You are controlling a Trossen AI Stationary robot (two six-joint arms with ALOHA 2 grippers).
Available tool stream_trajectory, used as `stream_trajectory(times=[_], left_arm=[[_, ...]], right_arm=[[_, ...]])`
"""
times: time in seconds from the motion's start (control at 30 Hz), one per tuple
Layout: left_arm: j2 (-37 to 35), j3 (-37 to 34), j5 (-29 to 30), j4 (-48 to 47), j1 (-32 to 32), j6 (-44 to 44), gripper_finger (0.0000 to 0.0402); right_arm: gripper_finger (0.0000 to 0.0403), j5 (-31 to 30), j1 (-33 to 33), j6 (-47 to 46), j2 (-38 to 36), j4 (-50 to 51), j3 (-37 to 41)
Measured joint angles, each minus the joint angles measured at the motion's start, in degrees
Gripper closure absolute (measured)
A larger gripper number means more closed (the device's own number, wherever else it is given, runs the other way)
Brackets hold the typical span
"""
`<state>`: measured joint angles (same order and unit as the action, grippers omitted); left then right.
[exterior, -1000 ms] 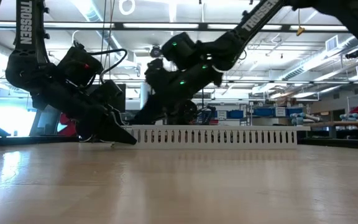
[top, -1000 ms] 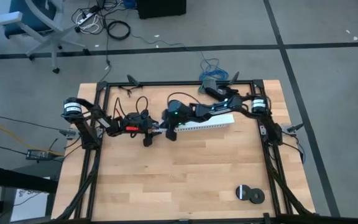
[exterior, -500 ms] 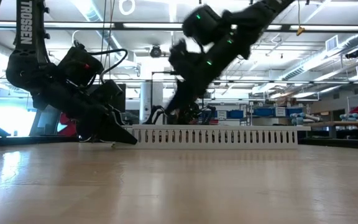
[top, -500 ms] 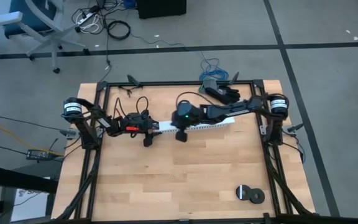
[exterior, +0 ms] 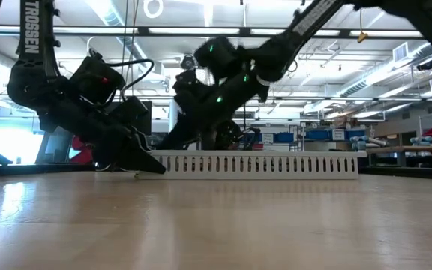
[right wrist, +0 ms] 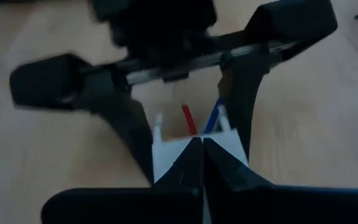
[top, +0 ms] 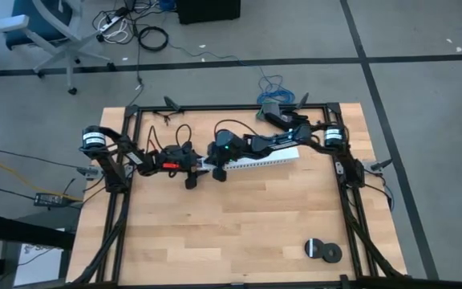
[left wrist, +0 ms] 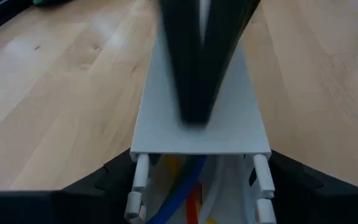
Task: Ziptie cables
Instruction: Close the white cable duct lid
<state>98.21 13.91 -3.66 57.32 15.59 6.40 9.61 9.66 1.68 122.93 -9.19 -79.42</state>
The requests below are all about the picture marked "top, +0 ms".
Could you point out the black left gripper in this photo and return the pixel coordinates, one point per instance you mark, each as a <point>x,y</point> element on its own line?
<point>173,164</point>

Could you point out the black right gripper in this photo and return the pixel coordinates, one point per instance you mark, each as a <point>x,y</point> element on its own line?
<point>231,155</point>

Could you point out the white raceway cover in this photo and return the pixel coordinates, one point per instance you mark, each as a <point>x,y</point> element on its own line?
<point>289,153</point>

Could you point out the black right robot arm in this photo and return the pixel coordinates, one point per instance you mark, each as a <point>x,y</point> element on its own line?
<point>295,138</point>

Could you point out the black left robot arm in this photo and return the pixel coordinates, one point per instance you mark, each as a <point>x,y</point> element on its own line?
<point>110,152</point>

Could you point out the clear safety glasses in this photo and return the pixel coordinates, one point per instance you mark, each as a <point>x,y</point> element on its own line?
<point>167,116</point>

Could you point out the grey green-edged glove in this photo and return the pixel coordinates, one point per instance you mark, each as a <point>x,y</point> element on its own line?
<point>270,109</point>

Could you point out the black work glove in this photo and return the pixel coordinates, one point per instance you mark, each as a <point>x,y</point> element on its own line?
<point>287,119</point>

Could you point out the black tape roll white label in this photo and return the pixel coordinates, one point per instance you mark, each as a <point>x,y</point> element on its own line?
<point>308,248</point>

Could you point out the black power adapter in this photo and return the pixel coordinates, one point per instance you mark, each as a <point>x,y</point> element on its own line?
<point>50,199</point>

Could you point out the black box case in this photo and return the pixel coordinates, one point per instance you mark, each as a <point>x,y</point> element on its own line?
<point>207,10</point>

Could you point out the white power strip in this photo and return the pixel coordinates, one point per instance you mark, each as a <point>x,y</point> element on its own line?
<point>110,23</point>

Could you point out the white printed box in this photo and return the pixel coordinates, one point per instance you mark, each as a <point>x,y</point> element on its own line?
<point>42,265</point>

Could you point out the white-grey office chair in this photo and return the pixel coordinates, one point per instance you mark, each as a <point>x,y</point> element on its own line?
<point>68,44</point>

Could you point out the black desk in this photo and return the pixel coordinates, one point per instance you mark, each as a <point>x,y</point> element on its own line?
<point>22,233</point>

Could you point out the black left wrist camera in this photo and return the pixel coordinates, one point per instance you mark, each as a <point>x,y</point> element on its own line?
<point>183,149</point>

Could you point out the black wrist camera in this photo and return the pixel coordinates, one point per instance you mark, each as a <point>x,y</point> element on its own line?
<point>183,149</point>
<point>226,138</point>

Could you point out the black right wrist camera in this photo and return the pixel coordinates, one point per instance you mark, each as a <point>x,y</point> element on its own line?
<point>226,138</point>

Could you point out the grey frame base plate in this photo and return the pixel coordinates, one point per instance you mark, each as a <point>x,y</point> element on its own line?
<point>338,168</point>
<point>128,172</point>

